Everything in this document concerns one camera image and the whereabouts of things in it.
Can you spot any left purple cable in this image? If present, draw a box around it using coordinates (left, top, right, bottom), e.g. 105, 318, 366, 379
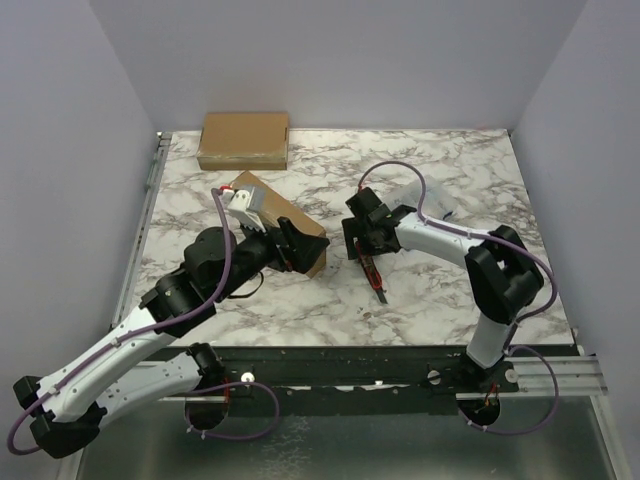
8, 186, 280, 456

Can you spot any red black utility knife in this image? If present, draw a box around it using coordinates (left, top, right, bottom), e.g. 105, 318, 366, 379
355, 241, 388, 305

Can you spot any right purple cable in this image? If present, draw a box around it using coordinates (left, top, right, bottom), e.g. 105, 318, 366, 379
358, 162, 560, 434

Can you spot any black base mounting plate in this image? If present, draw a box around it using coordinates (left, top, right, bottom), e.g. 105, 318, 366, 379
187, 345, 518, 418

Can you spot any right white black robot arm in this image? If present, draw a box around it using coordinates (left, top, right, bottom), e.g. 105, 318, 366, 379
342, 188, 544, 391

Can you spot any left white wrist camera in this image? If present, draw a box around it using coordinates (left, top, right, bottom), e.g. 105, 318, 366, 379
221, 186, 266, 233

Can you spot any purple cable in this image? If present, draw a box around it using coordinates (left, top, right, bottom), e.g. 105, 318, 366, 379
8, 186, 280, 456
358, 162, 560, 434

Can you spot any clear plastic container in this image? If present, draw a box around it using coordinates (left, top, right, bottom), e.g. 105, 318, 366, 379
383, 177, 457, 220

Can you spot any brown cardboard express box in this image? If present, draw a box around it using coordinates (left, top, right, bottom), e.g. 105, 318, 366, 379
231, 170, 328, 279

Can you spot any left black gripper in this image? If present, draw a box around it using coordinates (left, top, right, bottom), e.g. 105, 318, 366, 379
214, 212, 330, 302

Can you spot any aluminium frame rail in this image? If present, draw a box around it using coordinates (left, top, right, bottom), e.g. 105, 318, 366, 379
129, 353, 607, 401

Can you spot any taped brown cardboard box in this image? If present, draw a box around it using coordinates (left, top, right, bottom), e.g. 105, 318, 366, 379
196, 112, 289, 171

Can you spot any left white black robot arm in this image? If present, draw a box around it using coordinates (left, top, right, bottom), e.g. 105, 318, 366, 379
13, 217, 329, 459

